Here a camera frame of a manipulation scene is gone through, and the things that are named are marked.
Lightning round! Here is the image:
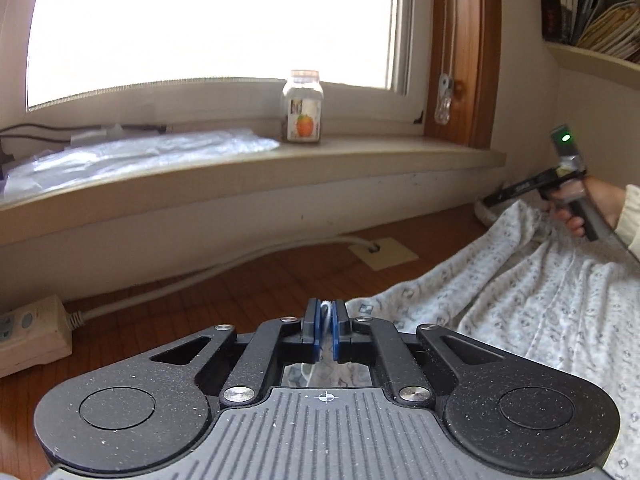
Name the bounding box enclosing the books and magazines pile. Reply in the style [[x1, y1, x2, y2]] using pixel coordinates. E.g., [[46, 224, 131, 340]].
[[537, 0, 640, 64]]

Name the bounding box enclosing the beige cable outlet plate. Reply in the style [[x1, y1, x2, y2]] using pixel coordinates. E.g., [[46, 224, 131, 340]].
[[347, 238, 421, 272]]

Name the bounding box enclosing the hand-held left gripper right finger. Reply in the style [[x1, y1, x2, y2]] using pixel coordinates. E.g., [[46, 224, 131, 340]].
[[332, 298, 506, 406]]

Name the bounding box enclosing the black thin cable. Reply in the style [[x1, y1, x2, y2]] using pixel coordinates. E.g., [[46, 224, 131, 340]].
[[0, 121, 169, 181]]

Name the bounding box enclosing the beige window sill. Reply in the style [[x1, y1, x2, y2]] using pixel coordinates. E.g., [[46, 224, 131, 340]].
[[0, 132, 507, 249]]

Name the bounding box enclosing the window blind cord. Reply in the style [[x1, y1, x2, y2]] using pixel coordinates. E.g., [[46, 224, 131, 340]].
[[433, 0, 458, 127]]

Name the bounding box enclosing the wooden window trim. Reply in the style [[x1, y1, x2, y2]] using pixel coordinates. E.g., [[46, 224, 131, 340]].
[[424, 0, 503, 151]]

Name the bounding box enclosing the glass jar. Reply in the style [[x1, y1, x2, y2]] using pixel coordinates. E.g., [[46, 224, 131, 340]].
[[280, 69, 325, 145]]

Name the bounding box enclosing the white power strip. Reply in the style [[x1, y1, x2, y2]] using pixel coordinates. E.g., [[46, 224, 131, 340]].
[[0, 294, 75, 379]]

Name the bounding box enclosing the person's right hand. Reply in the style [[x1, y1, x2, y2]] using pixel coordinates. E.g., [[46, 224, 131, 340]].
[[547, 176, 629, 239]]

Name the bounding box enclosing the white framed window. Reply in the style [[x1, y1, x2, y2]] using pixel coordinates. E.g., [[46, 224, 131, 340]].
[[0, 0, 432, 137]]

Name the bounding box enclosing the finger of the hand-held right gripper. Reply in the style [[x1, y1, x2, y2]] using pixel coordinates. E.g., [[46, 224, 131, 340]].
[[482, 169, 563, 209]]

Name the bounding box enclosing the grey patterned pajama top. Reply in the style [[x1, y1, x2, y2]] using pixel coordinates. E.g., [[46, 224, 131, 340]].
[[285, 199, 640, 480]]

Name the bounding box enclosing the white power cable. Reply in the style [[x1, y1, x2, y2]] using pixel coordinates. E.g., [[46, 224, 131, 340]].
[[64, 236, 382, 323]]

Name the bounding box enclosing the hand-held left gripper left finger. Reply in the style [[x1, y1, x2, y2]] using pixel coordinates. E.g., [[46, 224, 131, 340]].
[[149, 298, 322, 406]]

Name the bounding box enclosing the clear plastic bag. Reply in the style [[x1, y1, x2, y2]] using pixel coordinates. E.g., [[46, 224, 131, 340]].
[[4, 127, 281, 197]]

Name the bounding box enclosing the cream wall shelf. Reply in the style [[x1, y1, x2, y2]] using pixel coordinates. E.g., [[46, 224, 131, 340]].
[[541, 0, 640, 92]]

